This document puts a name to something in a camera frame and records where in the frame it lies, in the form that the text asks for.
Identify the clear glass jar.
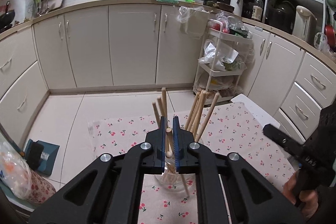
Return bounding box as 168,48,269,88
154,129,200,193

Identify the person's right hand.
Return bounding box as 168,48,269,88
282,172,318,219

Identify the cherry print tablecloth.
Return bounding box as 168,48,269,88
82,103,303,223

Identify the white step stool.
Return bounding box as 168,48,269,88
231,94,280,129

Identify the white rolling cart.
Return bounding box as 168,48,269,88
193,18,255,105

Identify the blue dustpan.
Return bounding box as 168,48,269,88
24,139,60,177

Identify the crumpled clear plastic bag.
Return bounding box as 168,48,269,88
314,32,335,63

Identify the hanging trash bag bin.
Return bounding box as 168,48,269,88
177,6,210,39

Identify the floral covered bin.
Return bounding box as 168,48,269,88
27,171,56,205

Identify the red frying pan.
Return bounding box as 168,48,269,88
324,25,336,49

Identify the white electric kettle pot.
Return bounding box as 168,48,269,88
292,6,317,45

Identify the plastic bag with orange items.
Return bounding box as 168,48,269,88
1,141,32,200

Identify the clear plastic bottle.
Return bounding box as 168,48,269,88
252,0,264,22

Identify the white plastic jug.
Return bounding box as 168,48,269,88
230,0,243,16

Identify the black rice cooker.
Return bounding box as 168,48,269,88
268,1,295,34

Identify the black wok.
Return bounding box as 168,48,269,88
0,1,15,32

